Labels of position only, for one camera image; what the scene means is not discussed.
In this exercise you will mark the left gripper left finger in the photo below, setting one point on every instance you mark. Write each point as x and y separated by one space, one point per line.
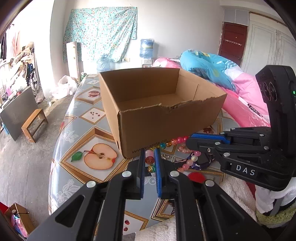
96 211

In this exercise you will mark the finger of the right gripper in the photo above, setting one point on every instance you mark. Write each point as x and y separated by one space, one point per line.
205 146
206 136

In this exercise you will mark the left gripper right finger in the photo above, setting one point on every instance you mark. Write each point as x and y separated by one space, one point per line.
203 211

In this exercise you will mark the red round lid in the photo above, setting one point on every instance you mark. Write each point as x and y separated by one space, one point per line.
197 177

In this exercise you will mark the pink blanket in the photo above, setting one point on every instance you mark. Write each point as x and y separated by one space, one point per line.
246 105

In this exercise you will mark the white fluffy towel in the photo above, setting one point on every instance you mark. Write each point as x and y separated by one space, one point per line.
237 189

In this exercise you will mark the white glove hand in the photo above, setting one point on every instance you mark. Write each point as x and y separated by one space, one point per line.
264 198

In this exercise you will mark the fruit pattern tablecloth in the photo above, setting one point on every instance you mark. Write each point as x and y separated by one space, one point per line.
86 151

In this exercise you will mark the blue patterned quilt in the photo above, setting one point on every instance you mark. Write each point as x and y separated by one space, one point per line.
211 67

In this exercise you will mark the brown cardboard box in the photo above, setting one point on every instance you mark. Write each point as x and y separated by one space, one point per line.
149 106

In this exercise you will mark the red wooden door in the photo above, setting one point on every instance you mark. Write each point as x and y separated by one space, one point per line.
233 40

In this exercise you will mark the small wooden stool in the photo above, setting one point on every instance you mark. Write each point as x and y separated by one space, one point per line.
33 123

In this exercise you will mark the white wardrobe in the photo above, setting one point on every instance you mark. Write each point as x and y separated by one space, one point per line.
268 43

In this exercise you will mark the blue water jug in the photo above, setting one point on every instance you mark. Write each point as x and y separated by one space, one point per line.
146 48

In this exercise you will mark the grey flat board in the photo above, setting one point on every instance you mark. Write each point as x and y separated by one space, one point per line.
14 115

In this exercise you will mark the white narrow cabinet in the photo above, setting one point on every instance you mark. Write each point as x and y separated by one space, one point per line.
72 60

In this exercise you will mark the teal floral curtain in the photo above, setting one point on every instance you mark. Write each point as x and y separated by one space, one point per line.
101 32

